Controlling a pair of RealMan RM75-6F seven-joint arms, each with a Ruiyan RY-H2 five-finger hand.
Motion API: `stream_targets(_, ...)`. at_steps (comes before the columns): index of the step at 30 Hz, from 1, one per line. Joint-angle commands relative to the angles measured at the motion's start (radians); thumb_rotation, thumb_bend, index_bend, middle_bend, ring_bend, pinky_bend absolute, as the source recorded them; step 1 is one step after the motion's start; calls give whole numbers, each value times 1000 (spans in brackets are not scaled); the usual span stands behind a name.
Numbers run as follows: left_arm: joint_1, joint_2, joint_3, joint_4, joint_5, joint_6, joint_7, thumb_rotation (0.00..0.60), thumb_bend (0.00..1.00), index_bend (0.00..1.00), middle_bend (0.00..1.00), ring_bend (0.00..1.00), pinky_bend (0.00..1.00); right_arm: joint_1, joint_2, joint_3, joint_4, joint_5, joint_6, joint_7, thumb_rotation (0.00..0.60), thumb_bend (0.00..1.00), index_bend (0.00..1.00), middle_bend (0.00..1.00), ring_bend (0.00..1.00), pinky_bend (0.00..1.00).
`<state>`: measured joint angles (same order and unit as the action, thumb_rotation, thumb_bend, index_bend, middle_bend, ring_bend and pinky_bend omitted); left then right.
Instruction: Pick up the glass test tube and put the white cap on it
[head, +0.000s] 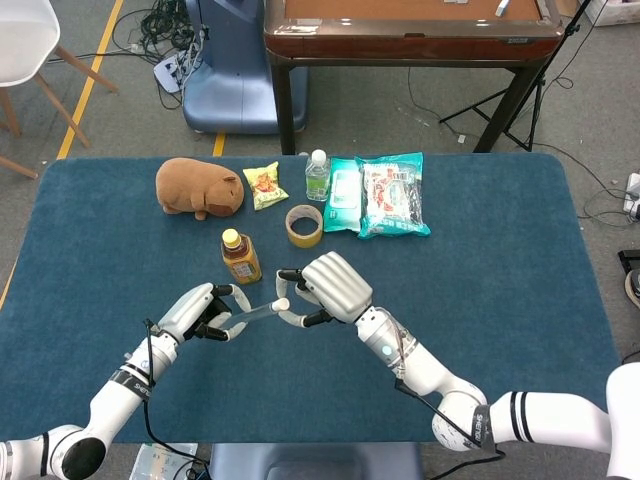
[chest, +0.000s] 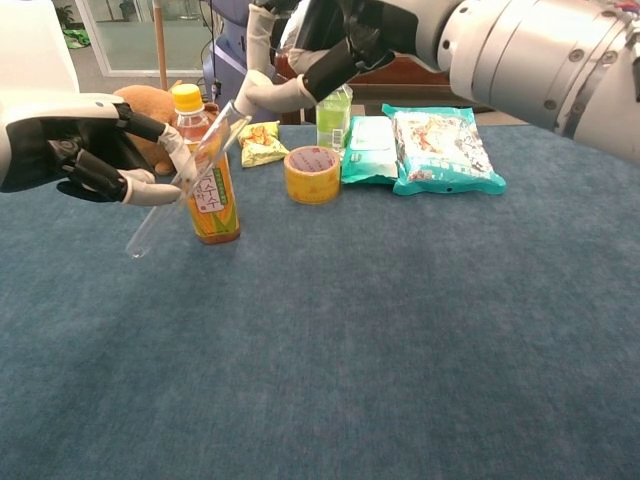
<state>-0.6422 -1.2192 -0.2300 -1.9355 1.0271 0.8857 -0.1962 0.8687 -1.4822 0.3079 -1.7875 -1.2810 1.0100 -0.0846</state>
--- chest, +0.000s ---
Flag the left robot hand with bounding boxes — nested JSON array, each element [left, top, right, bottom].
[[0, 92, 199, 207]]

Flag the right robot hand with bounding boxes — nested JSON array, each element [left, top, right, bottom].
[[234, 0, 449, 115]]

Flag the clear glass test tube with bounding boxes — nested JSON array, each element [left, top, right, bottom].
[[124, 99, 253, 260]]

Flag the brown mahjong table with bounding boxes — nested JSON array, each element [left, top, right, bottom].
[[274, 45, 506, 125]]

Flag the white chair wooden legs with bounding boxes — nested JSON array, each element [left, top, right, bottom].
[[0, 0, 169, 129]]

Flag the clear water bottle green label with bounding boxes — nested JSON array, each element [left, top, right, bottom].
[[316, 83, 354, 156]]

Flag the brown capybara plush toy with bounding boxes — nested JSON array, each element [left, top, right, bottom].
[[113, 84, 221, 176]]

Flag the teal wet wipes pack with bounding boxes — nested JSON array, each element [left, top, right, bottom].
[[340, 115, 400, 186]]

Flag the green potted plant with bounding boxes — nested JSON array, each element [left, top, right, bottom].
[[52, 3, 76, 31]]

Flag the blue-grey machine base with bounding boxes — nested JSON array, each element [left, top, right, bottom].
[[202, 0, 279, 125]]

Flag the teal noodle package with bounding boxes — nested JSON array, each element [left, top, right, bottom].
[[381, 103, 508, 197]]

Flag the yellow snack bag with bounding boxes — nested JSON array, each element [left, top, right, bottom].
[[231, 120, 291, 169]]

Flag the yellow tape roll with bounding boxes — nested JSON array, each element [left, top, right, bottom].
[[283, 145, 343, 206]]

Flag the corn tea bottle yellow cap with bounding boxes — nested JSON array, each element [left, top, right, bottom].
[[170, 83, 242, 245]]

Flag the blue felt table mat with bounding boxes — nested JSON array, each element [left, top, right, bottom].
[[0, 123, 640, 480]]

